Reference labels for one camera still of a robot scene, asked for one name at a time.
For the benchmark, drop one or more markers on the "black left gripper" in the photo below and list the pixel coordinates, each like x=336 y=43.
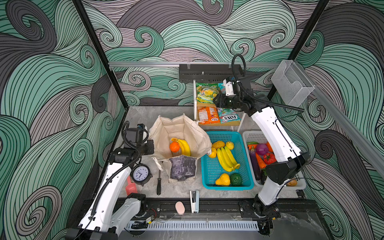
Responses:
x=150 y=148

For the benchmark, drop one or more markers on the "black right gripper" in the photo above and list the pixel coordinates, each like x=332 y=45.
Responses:
x=223 y=101

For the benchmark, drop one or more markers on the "orange fruit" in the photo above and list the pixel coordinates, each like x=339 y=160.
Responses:
x=174 y=147

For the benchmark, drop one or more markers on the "beige canvas grocery bag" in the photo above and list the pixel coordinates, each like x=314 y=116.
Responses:
x=178 y=167

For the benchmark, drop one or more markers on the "single yellow banana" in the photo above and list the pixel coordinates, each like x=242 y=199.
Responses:
x=185 y=148

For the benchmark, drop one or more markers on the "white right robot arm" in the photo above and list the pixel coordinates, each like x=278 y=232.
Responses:
x=290 y=159

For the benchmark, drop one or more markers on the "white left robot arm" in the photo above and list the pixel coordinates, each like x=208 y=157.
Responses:
x=102 y=221

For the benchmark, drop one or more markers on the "green Fox's candy bag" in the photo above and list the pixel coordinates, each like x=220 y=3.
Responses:
x=227 y=115

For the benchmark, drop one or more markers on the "green-red candy bag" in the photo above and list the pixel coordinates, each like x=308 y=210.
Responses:
x=222 y=88

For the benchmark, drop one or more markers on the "yellow-green candy bag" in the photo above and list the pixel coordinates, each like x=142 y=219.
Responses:
x=206 y=92

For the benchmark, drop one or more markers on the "orange Fox's candy bag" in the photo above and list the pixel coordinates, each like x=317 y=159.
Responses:
x=208 y=115

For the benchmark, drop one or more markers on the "black alarm clock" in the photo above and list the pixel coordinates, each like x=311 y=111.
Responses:
x=141 y=174

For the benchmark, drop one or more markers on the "white plastic basket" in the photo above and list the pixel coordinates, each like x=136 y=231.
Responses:
x=258 y=136

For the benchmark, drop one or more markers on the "pink plastic scoop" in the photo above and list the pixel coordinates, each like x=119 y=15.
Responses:
x=131 y=187

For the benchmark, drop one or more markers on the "yellow potato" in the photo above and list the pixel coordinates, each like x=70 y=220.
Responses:
x=218 y=145

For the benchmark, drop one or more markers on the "purple onion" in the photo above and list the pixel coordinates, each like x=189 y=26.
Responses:
x=262 y=149

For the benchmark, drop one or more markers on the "yellow lemon front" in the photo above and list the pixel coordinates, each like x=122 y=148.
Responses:
x=213 y=153

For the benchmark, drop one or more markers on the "red tomato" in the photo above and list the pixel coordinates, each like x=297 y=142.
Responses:
x=269 y=158

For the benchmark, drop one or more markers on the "yellow banana bunch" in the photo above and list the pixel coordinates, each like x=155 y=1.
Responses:
x=227 y=162

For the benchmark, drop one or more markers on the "orange carrot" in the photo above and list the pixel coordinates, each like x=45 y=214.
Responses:
x=260 y=161

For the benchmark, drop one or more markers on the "pink eraser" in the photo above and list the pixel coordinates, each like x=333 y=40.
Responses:
x=180 y=208

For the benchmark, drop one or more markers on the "white stapler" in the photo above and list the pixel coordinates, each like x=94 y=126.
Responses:
x=195 y=201

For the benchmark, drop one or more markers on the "teal plastic basket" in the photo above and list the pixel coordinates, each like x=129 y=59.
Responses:
x=212 y=170

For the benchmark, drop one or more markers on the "green avocado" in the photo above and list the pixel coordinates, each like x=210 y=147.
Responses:
x=236 y=179

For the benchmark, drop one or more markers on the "yellow pear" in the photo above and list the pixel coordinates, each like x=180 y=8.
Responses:
x=223 y=181

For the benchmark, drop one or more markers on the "brown potato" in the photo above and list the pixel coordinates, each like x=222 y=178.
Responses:
x=292 y=183

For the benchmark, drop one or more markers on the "black handled screwdriver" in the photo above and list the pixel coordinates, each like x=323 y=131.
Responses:
x=159 y=184

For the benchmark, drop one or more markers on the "clear acrylic wall holder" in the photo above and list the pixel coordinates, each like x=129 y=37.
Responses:
x=292 y=82

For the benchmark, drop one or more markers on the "black wall shelf tray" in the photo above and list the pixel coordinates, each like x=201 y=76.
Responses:
x=208 y=73

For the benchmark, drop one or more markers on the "silver aluminium rail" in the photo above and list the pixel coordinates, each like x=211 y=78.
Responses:
x=152 y=64

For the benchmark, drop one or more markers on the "white slotted cable duct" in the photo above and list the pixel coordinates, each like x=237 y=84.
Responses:
x=197 y=226

